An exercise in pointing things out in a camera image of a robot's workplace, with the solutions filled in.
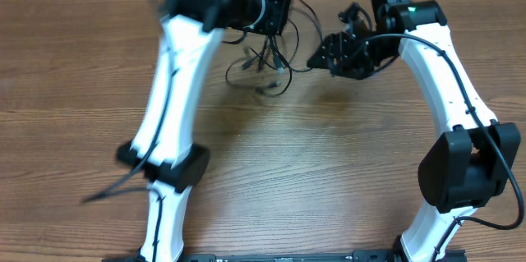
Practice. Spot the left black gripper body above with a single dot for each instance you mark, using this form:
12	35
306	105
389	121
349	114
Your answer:
274	13

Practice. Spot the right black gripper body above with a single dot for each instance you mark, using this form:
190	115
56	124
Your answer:
343	54

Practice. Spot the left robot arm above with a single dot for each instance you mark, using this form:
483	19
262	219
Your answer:
163	148

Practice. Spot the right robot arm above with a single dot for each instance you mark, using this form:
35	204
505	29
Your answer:
471	160

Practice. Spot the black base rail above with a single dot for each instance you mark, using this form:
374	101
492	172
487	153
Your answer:
287	257

